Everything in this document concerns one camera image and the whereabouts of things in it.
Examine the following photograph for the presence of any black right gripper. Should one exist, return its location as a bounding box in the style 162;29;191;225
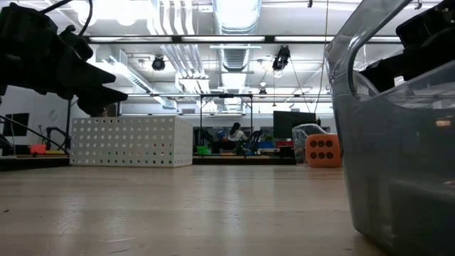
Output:
359;0;455;92

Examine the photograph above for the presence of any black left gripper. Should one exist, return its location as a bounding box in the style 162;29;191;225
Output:
0;3;128;117

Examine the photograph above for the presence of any orange foam die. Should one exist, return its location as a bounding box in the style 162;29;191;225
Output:
305;133;343;169

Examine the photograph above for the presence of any black monitor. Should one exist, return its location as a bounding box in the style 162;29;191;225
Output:
2;112;31;137
272;110;317;139

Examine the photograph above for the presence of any white perforated basket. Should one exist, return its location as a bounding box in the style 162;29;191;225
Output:
70;115;194;169

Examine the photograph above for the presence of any smoky grey plastic bin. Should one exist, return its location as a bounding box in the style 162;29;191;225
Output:
325;0;455;256

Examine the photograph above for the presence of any clear plastic bin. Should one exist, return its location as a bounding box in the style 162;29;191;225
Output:
291;123;344;166

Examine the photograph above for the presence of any person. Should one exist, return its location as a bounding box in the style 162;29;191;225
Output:
227;122;249;150

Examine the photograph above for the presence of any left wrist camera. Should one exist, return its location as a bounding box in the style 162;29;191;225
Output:
58;24;94;62

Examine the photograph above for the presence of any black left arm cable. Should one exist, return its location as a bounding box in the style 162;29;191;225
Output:
41;0;94;36

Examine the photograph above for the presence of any black overhead camera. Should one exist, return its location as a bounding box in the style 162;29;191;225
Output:
272;45;291;72

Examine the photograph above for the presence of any black background workbench frame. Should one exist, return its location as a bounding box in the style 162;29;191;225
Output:
120;92;342;157

